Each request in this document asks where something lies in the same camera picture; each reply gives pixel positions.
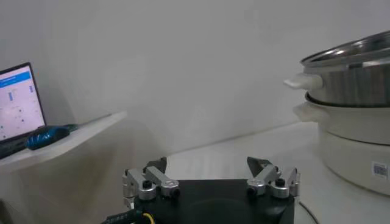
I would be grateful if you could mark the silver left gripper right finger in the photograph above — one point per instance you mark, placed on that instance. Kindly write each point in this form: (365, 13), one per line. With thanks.
(263, 178)

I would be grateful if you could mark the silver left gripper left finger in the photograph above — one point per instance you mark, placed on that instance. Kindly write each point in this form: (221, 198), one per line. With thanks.
(158, 178)

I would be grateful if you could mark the stainless steel steamer basket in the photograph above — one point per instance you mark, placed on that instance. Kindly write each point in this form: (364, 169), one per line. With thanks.
(350, 85)

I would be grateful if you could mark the white electric cooker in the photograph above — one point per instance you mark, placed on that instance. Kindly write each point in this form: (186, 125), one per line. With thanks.
(353, 152)

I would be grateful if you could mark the white side table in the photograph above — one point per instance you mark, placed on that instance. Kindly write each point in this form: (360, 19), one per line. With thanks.
(67, 144)

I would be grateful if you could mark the blue computer mouse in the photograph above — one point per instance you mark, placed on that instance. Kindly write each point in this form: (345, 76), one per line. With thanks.
(45, 137)

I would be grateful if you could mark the black laptop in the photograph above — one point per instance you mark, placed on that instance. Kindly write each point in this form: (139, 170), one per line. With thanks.
(18, 103)

